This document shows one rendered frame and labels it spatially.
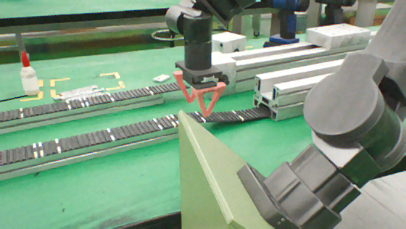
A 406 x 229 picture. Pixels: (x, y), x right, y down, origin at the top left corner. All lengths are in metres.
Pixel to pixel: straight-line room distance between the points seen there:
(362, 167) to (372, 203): 1.24
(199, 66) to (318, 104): 0.38
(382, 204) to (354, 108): 1.28
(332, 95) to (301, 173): 0.09
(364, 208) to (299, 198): 1.22
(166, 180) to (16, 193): 0.25
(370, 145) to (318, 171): 0.06
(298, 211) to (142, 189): 0.34
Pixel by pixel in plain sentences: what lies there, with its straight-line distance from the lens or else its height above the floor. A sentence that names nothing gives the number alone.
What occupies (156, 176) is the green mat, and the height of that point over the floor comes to 0.78.
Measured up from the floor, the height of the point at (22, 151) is 0.81.
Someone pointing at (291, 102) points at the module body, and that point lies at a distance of 0.89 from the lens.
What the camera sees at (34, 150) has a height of 0.81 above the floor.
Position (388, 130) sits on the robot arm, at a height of 1.00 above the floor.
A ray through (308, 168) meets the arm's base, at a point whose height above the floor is 0.96.
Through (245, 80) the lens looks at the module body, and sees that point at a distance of 1.04.
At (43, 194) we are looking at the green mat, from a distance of 0.69.
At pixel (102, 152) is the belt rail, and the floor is 0.79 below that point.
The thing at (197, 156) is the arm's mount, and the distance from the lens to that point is 0.37.
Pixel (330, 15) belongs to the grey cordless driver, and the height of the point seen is 0.90.
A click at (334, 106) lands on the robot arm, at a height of 1.02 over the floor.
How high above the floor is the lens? 1.18
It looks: 27 degrees down
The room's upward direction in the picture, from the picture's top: straight up
